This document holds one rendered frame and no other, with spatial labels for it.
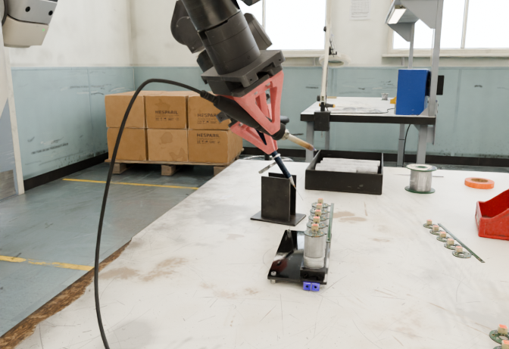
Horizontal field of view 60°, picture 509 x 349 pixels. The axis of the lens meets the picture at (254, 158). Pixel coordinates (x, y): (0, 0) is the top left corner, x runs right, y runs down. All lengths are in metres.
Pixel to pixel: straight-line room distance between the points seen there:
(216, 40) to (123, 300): 0.31
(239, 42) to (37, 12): 0.45
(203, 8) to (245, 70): 0.08
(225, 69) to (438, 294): 0.36
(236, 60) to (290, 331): 0.30
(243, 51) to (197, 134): 3.56
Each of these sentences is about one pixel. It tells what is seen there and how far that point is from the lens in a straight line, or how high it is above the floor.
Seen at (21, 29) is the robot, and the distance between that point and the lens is 0.87.
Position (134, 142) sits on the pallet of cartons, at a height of 0.31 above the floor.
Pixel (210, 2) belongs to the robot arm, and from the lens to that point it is 0.51.
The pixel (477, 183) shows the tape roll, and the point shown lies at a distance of 1.07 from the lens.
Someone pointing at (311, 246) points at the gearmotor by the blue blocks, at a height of 0.80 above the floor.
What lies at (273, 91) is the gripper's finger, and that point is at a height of 0.98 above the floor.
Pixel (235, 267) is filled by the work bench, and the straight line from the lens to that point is 0.60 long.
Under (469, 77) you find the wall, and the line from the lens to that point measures 4.98.
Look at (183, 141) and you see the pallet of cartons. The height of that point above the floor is 0.32.
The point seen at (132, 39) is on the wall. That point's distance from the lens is 5.57.
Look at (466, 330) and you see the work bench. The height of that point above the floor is 0.75.
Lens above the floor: 1.01
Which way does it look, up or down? 12 degrees down
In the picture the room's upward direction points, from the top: straight up
